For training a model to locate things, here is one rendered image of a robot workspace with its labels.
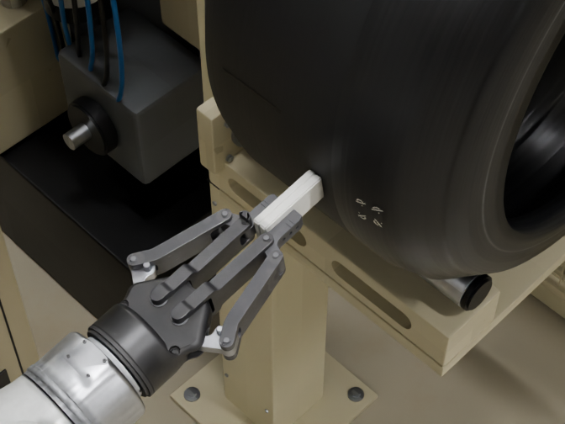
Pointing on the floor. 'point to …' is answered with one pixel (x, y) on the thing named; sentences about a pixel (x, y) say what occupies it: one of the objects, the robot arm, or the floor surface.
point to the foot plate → (186, 396)
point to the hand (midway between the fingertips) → (289, 208)
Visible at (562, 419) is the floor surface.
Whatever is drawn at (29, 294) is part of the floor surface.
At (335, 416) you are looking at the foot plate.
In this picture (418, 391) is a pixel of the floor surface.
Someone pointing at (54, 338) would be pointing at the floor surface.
